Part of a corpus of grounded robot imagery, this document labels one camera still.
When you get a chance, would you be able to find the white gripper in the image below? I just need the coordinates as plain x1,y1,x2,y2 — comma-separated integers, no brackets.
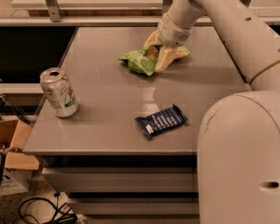
143,13,191,72

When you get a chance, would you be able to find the green rice chip bag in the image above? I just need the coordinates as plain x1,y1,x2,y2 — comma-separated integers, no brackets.
119,45,190,76

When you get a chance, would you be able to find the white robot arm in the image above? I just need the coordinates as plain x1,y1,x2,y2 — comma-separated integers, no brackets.
148,0,280,224

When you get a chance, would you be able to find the blue rxbar blueberry bar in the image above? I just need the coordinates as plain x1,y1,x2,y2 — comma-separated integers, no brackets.
134,105,188,138

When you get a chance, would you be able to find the silver soda can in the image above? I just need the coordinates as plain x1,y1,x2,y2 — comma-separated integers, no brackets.
40,67,78,118

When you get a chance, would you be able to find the grey drawer cabinet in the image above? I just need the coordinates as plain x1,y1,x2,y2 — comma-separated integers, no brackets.
24,26,245,224

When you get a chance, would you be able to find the brown cardboard box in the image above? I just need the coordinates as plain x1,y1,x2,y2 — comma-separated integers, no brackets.
0,119,39,171

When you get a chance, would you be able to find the left metal shelf bracket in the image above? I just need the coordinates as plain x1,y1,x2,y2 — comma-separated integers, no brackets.
45,0,62,22

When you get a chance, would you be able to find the black floor cable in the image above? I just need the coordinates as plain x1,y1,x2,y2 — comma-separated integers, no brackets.
12,191,78,224

